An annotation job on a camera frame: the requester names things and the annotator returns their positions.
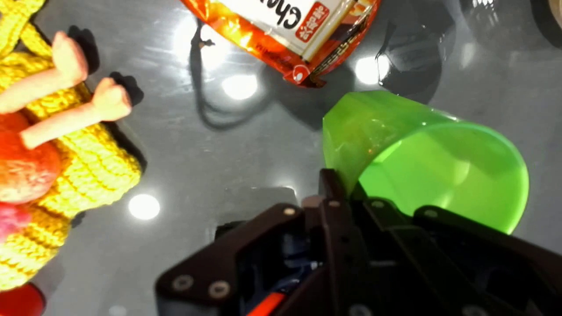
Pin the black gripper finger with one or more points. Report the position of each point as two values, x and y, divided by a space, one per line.
343 247

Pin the green translucent plastic cup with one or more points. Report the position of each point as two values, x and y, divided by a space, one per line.
387 147

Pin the orange snack packet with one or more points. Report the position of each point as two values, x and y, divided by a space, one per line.
299 40

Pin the yellow knitted doll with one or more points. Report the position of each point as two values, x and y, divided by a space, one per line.
58 161

